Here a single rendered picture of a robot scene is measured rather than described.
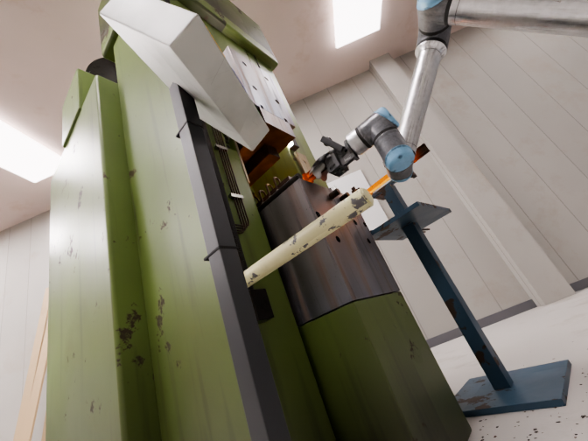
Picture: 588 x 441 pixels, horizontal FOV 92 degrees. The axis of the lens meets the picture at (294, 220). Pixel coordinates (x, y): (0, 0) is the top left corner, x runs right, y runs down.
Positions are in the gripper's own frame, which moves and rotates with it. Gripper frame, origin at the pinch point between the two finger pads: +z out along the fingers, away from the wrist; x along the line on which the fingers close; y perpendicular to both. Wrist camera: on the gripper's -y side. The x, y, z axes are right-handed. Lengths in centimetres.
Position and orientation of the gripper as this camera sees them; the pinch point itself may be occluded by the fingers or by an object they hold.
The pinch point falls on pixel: (311, 174)
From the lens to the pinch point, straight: 117.4
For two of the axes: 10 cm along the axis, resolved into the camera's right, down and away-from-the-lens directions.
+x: 6.5, 1.1, 7.6
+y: 3.3, 8.5, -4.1
